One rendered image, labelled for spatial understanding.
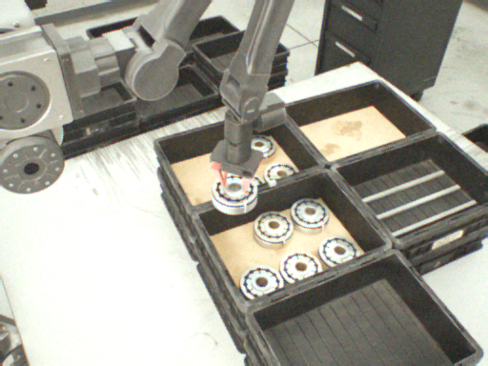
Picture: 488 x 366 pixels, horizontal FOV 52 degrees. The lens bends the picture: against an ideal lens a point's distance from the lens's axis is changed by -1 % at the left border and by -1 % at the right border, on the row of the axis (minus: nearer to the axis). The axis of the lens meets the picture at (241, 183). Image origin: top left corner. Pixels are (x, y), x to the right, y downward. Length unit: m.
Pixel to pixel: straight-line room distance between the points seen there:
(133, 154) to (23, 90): 1.06
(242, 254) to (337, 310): 0.27
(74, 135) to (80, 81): 1.46
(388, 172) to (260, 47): 0.77
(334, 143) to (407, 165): 0.23
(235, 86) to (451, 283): 0.87
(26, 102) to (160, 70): 0.20
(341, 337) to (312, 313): 0.09
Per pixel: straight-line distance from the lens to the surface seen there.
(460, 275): 1.55
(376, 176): 1.54
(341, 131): 1.68
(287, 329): 1.18
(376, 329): 1.22
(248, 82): 0.92
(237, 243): 1.31
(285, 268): 1.23
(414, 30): 2.91
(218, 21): 3.09
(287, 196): 1.36
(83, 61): 0.76
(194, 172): 1.49
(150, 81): 0.79
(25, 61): 0.72
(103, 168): 1.74
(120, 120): 2.24
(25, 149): 1.09
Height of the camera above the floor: 1.86
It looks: 45 degrees down
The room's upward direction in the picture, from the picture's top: 2 degrees clockwise
